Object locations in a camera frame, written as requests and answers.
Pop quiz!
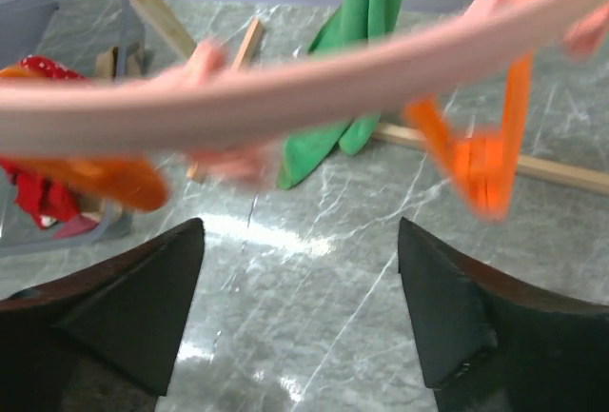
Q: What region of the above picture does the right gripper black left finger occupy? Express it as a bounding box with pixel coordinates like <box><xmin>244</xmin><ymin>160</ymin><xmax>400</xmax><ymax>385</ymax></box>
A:
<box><xmin>1</xmin><ymin>218</ymin><xmax>205</xmax><ymax>411</ymax></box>

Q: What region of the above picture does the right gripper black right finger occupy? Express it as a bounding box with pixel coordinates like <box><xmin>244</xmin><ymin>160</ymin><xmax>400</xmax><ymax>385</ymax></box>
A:
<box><xmin>398</xmin><ymin>219</ymin><xmax>608</xmax><ymax>411</ymax></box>

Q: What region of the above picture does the striped beige purple sock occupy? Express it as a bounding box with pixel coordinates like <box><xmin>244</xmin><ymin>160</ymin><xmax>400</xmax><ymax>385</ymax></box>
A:
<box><xmin>51</xmin><ymin>45</ymin><xmax>120</xmax><ymax>242</ymax></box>

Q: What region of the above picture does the red sock front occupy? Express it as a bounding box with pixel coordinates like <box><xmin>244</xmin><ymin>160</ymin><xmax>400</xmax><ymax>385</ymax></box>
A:
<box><xmin>1</xmin><ymin>158</ymin><xmax>82</xmax><ymax>229</ymax></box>

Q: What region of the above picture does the pink round clip hanger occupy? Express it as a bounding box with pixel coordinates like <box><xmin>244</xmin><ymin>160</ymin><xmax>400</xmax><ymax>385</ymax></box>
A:
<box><xmin>0</xmin><ymin>0</ymin><xmax>609</xmax><ymax>223</ymax></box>

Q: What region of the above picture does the clear plastic bin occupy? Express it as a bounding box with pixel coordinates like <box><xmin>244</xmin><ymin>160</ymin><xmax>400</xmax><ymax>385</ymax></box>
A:
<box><xmin>1</xmin><ymin>0</ymin><xmax>146</xmax><ymax>257</ymax></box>

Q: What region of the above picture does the wooden clothes rack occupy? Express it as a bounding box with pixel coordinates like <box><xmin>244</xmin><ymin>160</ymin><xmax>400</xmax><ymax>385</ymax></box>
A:
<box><xmin>129</xmin><ymin>0</ymin><xmax>608</xmax><ymax>194</ymax></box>

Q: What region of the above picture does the green hanging cloth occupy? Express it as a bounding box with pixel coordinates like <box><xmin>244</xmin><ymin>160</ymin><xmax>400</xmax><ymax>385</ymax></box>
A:
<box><xmin>276</xmin><ymin>0</ymin><xmax>413</xmax><ymax>190</ymax></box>

